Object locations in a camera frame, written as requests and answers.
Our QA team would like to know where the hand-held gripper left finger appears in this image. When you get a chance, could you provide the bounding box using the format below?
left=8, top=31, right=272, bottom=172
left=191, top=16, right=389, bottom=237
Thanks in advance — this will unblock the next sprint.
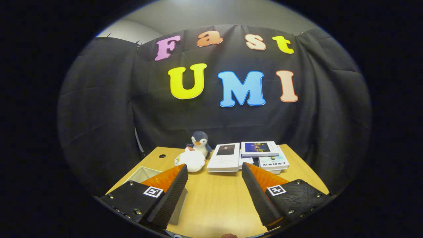
left=100, top=164, right=189, bottom=231

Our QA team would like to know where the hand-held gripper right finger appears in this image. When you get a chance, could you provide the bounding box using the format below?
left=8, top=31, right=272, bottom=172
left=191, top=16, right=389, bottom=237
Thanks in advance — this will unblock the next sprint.
left=241, top=162, right=331, bottom=231

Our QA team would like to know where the beige fabric storage box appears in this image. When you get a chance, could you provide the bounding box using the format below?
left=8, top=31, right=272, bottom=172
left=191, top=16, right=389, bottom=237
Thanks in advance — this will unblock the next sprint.
left=124, top=166, right=188, bottom=226

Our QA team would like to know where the pale green cover book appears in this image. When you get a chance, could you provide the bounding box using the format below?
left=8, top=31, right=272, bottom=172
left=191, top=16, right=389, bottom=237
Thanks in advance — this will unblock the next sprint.
left=258, top=145, right=290, bottom=171

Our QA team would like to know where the plain white book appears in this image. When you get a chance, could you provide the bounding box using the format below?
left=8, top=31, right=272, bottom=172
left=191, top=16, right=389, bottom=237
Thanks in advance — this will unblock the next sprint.
left=238, top=155, right=254, bottom=170

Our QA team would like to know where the white round plush toy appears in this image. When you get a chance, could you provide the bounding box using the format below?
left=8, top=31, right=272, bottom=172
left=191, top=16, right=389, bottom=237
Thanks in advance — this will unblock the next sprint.
left=174, top=148, right=206, bottom=173

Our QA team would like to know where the book with blue picture cover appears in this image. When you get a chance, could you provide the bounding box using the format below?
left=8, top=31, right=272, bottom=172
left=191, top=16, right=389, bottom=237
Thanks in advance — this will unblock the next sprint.
left=241, top=141, right=280, bottom=157

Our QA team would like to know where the white book with dark portrait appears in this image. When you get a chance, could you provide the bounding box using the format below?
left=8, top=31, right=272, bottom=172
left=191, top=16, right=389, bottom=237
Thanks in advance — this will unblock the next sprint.
left=207, top=142, right=241, bottom=172

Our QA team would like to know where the grey penguin plush toy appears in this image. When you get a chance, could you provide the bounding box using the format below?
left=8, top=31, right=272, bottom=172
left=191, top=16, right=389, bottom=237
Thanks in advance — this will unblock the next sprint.
left=186, top=131, right=212, bottom=158

